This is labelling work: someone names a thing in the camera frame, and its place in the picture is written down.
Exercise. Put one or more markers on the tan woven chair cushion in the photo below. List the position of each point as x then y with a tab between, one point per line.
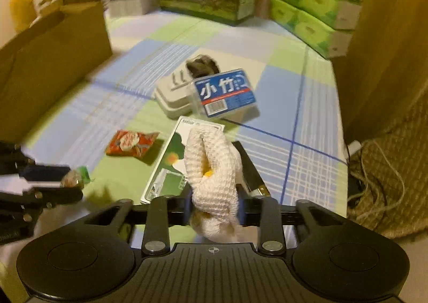
401	172

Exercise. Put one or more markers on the white knitted cloth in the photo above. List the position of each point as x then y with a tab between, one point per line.
207	162

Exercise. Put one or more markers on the white plug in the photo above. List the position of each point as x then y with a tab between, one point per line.
353	147

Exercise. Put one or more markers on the green white box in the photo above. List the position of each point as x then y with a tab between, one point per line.
167	162

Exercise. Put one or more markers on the brown cardboard box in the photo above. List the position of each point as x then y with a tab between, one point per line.
50	65

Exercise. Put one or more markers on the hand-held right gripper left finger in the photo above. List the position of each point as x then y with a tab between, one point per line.
187	206

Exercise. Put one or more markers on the red snack packet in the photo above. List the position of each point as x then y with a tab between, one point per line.
130	144

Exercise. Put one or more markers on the dark hair scrunchie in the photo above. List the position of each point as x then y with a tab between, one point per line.
200	67

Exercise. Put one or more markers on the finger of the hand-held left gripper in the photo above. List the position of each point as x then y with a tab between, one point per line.
57	195
43	172

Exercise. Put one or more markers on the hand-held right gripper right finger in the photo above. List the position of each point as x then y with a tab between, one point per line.
243	211

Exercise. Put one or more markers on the wooden door panel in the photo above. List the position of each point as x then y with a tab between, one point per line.
384	38

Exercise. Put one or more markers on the white power adapter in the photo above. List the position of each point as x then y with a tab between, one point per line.
170	99

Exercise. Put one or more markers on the clear box with blue label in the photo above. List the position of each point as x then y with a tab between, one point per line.
224	92

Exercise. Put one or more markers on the green candy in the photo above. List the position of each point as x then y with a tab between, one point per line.
75	177

